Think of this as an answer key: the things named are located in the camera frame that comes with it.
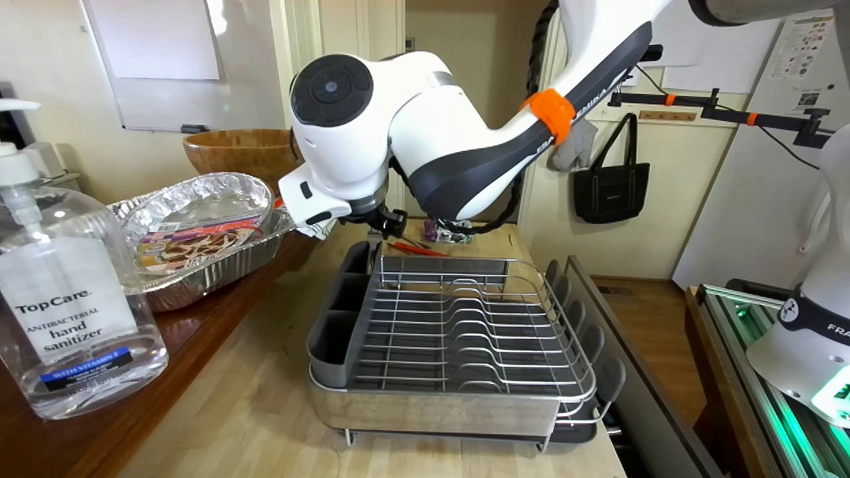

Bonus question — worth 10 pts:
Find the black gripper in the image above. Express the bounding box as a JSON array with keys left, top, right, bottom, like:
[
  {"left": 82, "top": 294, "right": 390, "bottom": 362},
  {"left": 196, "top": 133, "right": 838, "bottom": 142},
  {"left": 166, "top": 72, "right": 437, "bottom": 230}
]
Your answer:
[{"left": 348, "top": 194, "right": 413, "bottom": 241}]

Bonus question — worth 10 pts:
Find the seaweed snack packet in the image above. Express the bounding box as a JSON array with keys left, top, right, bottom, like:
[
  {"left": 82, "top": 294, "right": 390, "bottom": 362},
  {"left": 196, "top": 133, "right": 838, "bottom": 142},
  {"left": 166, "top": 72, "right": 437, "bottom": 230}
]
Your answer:
[{"left": 422, "top": 217, "right": 462, "bottom": 246}]

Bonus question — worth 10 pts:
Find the wooden bowl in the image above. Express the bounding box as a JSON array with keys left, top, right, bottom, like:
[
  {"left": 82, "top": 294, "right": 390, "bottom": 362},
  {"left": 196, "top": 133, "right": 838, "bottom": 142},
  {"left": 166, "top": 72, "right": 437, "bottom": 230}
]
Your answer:
[{"left": 182, "top": 127, "right": 303, "bottom": 190}]

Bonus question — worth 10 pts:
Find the aluminium foil tray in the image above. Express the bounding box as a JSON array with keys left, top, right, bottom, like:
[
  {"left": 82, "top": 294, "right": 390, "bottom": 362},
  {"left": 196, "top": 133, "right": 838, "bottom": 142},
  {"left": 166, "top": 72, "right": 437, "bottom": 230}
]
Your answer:
[{"left": 108, "top": 169, "right": 297, "bottom": 314}]

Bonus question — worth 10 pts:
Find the gray oven mitt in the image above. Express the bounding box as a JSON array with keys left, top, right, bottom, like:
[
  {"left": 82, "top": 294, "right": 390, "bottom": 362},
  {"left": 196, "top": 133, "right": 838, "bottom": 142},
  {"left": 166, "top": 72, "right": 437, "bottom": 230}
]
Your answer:
[{"left": 544, "top": 120, "right": 602, "bottom": 176}]

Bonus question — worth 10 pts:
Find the dark wooden counter ledge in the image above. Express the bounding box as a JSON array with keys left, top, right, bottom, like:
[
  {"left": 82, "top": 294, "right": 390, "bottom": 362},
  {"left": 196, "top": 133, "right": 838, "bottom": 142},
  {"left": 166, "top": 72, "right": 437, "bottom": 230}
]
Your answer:
[{"left": 0, "top": 161, "right": 353, "bottom": 478}]

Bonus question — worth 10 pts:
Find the black tote bag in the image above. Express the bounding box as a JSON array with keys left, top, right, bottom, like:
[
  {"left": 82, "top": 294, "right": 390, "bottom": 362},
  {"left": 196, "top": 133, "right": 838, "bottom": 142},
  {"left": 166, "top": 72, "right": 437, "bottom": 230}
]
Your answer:
[{"left": 570, "top": 111, "right": 653, "bottom": 226}]

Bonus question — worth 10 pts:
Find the clear hand sanitizer bottle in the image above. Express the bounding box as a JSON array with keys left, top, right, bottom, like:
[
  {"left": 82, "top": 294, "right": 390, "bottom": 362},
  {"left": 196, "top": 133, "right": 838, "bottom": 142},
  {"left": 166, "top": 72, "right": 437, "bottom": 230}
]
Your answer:
[{"left": 0, "top": 99, "right": 170, "bottom": 425}]

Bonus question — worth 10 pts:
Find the black device behind bottle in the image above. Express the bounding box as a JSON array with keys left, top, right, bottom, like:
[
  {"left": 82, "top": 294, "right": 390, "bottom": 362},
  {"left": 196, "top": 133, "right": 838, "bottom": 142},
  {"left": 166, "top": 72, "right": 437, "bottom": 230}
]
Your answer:
[{"left": 0, "top": 81, "right": 40, "bottom": 154}]

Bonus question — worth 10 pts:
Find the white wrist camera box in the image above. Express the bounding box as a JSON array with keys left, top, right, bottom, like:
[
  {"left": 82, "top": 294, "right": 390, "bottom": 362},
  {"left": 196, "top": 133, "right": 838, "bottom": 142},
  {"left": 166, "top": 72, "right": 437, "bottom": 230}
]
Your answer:
[{"left": 278, "top": 160, "right": 360, "bottom": 245}]

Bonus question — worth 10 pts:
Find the wire dish drying rack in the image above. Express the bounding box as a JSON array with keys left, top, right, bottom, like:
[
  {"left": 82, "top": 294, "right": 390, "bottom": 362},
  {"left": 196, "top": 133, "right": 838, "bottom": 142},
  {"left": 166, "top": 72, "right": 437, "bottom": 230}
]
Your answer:
[{"left": 303, "top": 239, "right": 633, "bottom": 460}]

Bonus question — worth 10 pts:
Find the black camera mounting bar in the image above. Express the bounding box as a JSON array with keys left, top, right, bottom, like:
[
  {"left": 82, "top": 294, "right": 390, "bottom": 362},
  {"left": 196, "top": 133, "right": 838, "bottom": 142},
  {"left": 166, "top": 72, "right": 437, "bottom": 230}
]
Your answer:
[{"left": 610, "top": 84, "right": 842, "bottom": 152}]

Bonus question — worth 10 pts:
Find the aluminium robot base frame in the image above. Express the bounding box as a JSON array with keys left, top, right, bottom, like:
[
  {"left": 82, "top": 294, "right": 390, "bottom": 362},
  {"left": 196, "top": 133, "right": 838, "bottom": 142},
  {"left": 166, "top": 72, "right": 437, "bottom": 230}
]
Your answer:
[{"left": 693, "top": 278, "right": 850, "bottom": 478}]

